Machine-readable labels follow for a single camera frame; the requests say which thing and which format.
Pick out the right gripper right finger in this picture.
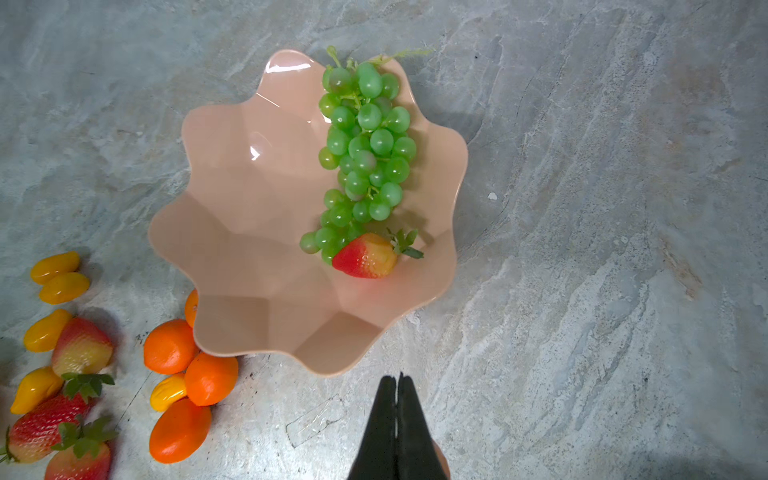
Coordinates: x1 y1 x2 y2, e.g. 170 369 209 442
397 374 448 480

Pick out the orange fake tangerine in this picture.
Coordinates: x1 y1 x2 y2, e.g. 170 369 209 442
184 352 239 406
184 289 199 328
149 398 212 464
143 319 199 375

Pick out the green fake grape bunch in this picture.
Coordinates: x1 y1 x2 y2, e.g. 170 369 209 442
299 46 418 265

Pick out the pale fake strawberry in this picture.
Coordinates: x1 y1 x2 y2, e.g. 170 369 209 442
1 373 115 463
51 317 114 376

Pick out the yellow fake kumquat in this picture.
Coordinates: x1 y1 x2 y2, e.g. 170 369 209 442
10 366 64 415
23 309 73 353
39 272 90 305
150 373 187 413
29 251 80 285

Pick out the pink scalloped fruit bowl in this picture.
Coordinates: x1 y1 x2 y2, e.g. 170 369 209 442
148 50 468 376

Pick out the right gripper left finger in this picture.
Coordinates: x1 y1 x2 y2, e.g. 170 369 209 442
348 376 397 480

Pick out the red fake strawberry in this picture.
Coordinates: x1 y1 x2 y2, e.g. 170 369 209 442
331 229 424 279
44 415 117 480

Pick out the pale fake strawberry lower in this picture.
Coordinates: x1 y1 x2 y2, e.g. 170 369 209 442
1 373 115 463

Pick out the pale fake strawberry upper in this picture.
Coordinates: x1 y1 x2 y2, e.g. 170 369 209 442
51 317 114 376

